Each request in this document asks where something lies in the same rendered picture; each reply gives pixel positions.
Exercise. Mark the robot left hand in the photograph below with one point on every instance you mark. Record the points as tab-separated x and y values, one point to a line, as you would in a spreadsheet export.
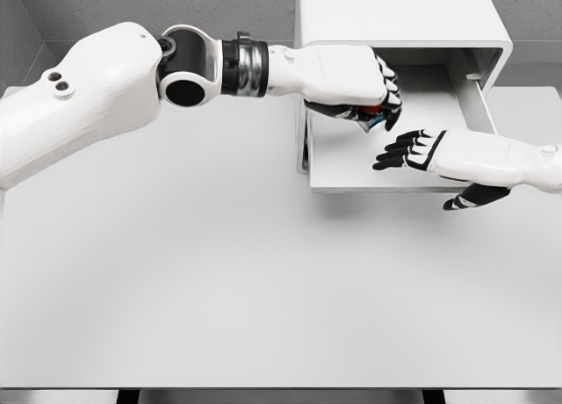
347	74

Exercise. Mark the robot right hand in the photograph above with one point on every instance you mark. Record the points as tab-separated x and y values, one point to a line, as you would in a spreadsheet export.
483	158

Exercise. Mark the red and blue load switch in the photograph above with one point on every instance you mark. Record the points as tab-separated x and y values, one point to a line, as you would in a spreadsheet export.
371	117

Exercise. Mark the white cabinet drawer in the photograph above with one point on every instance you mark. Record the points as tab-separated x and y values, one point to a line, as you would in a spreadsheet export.
347	162

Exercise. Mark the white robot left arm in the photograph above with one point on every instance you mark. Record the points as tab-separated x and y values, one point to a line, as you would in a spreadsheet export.
105	79

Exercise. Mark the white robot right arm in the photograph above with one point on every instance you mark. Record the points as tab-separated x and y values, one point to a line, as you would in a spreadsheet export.
549	169

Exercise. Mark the white tabletop storage cabinet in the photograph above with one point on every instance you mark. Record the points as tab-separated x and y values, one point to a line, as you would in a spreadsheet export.
395	13

